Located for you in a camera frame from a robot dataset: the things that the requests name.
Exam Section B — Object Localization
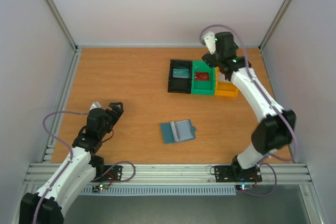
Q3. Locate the red credit card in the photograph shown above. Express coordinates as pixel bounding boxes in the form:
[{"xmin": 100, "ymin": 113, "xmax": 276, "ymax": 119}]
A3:
[{"xmin": 194, "ymin": 72, "xmax": 209, "ymax": 81}]

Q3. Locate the teal blue card holder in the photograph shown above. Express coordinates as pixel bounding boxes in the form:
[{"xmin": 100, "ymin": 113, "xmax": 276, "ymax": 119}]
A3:
[{"xmin": 160, "ymin": 119, "xmax": 196, "ymax": 144}]

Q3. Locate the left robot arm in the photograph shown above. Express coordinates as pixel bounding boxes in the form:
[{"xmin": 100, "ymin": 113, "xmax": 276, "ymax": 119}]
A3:
[{"xmin": 18, "ymin": 102, "xmax": 124, "ymax": 223}]

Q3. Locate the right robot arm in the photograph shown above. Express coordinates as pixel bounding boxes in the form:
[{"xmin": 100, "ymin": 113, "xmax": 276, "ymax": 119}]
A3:
[{"xmin": 201, "ymin": 31, "xmax": 296, "ymax": 181}]

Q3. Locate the white card in yellow bin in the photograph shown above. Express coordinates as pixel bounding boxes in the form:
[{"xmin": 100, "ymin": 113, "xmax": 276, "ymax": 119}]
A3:
[{"xmin": 217, "ymin": 72, "xmax": 229, "ymax": 82}]

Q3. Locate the yellow storage bin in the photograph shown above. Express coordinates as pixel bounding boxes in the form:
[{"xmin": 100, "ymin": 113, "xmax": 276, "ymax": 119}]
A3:
[{"xmin": 214, "ymin": 67, "xmax": 239, "ymax": 97}]

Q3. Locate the green storage bin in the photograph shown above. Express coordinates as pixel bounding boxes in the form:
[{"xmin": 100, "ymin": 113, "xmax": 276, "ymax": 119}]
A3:
[{"xmin": 191, "ymin": 61, "xmax": 215, "ymax": 95}]

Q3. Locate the black storage bin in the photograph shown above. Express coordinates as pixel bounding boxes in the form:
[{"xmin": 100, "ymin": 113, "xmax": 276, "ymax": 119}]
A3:
[{"xmin": 167, "ymin": 59, "xmax": 192, "ymax": 94}]

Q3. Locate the left small circuit board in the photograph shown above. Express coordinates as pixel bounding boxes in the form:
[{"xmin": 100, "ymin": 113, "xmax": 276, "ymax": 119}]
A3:
[{"xmin": 91, "ymin": 184, "xmax": 109, "ymax": 193}]

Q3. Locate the small circuit board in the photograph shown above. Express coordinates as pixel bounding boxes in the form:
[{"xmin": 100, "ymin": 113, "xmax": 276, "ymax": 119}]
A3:
[
  {"xmin": 91, "ymin": 184, "xmax": 109, "ymax": 193},
  {"xmin": 236, "ymin": 184, "xmax": 255, "ymax": 191}
]

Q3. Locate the right small circuit board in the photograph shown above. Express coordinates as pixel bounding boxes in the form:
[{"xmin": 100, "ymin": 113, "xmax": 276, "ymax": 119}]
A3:
[{"xmin": 236, "ymin": 184, "xmax": 255, "ymax": 191}]

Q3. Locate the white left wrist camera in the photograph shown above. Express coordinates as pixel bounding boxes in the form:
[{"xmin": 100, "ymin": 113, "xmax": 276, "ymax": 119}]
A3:
[{"xmin": 89, "ymin": 102, "xmax": 102, "ymax": 111}]

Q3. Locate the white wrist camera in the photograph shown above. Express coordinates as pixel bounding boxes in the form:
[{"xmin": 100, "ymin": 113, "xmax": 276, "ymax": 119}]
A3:
[
  {"xmin": 89, "ymin": 102, "xmax": 102, "ymax": 111},
  {"xmin": 201, "ymin": 31, "xmax": 217, "ymax": 55}
]

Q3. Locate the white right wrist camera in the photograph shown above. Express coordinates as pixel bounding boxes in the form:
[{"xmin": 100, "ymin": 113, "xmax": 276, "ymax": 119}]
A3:
[{"xmin": 201, "ymin": 31, "xmax": 217, "ymax": 55}]

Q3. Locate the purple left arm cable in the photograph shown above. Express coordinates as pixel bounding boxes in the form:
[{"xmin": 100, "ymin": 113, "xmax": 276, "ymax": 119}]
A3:
[{"xmin": 33, "ymin": 110, "xmax": 137, "ymax": 224}]

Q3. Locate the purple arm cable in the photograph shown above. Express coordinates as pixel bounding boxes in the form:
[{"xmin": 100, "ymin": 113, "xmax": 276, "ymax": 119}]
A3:
[
  {"xmin": 198, "ymin": 24, "xmax": 299, "ymax": 197},
  {"xmin": 33, "ymin": 110, "xmax": 137, "ymax": 224}
]

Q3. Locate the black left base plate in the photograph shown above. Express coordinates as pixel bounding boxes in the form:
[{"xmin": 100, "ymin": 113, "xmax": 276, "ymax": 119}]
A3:
[{"xmin": 93, "ymin": 165, "xmax": 123, "ymax": 183}]

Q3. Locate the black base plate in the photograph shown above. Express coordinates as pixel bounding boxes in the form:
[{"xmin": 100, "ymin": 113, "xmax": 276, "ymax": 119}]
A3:
[
  {"xmin": 93, "ymin": 165, "xmax": 123, "ymax": 183},
  {"xmin": 214, "ymin": 165, "xmax": 262, "ymax": 183}
]

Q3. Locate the aluminium front rail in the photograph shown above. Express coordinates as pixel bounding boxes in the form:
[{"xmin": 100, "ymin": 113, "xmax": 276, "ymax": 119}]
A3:
[{"xmin": 24, "ymin": 163, "xmax": 312, "ymax": 185}]

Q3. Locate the grey slotted cable duct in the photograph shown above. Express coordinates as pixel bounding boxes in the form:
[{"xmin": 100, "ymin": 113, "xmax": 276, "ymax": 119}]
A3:
[{"xmin": 80, "ymin": 185, "xmax": 236, "ymax": 197}]

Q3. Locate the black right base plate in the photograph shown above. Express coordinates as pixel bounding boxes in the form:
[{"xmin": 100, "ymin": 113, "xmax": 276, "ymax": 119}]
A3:
[{"xmin": 214, "ymin": 165, "xmax": 262, "ymax": 183}]

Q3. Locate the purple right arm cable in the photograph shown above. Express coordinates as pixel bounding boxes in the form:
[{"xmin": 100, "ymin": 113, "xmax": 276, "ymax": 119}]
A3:
[{"xmin": 198, "ymin": 24, "xmax": 299, "ymax": 197}]

